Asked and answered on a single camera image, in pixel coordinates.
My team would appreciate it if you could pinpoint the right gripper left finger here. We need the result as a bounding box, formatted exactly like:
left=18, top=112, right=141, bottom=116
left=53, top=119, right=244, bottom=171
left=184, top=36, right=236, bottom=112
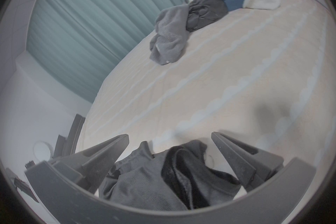
left=54, top=134, right=130, bottom=193

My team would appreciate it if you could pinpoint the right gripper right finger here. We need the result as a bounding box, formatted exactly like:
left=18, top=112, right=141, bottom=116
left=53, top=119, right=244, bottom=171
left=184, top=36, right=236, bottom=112
left=211, top=132, right=284, bottom=193

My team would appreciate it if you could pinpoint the black T-shirt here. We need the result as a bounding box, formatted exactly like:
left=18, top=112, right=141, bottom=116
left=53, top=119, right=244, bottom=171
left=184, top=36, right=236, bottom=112
left=98, top=139, right=241, bottom=211

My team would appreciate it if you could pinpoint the bed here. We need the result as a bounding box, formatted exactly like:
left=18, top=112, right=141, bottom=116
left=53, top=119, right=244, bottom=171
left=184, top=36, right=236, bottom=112
left=77, top=0, right=332, bottom=202

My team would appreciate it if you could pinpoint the grey garment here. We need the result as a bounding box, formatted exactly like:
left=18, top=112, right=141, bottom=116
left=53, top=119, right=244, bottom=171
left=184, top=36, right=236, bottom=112
left=150, top=4, right=191, bottom=65

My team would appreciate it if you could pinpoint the black shiny garment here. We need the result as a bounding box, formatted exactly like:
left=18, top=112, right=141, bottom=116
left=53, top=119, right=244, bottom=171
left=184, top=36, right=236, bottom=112
left=185, top=0, right=229, bottom=32

